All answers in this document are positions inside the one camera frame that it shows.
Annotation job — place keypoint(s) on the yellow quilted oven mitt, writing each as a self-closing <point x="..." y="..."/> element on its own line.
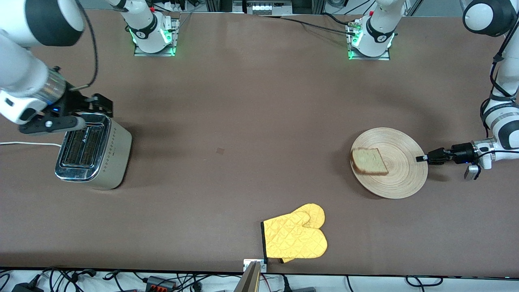
<point x="316" y="211"/>
<point x="292" y="239"/>

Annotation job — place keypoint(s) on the brown bread slice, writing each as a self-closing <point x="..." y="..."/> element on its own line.
<point x="369" y="161"/>

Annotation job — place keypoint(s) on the silver two-slot toaster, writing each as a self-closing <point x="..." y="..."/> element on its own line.
<point x="113" y="158"/>

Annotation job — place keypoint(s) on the black power adapter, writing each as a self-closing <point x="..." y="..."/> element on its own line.
<point x="26" y="288"/>

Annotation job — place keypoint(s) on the black connector with orange tabs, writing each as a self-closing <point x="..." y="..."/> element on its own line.
<point x="160" y="282"/>

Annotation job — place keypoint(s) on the white electrical box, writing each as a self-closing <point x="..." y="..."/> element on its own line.
<point x="267" y="7"/>

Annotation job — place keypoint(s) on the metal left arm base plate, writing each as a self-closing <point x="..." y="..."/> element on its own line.
<point x="352" y="56"/>

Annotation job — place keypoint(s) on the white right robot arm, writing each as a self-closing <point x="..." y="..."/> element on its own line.
<point x="20" y="61"/>

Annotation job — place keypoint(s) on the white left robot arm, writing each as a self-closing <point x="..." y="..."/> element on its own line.
<point x="510" y="73"/>

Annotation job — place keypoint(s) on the small metal table bracket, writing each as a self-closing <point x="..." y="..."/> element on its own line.
<point x="246" y="264"/>

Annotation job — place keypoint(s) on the round wooden plate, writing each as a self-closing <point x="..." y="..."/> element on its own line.
<point x="401" y="170"/>

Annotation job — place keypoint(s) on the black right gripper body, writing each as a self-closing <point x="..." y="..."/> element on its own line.
<point x="76" y="102"/>

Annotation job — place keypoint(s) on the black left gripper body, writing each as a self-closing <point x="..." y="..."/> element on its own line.
<point x="461" y="154"/>

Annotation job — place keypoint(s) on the black plug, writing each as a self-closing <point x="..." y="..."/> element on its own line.
<point x="302" y="289"/>

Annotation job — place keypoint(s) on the aluminium profile bar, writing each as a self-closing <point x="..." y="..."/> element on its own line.
<point x="249" y="280"/>

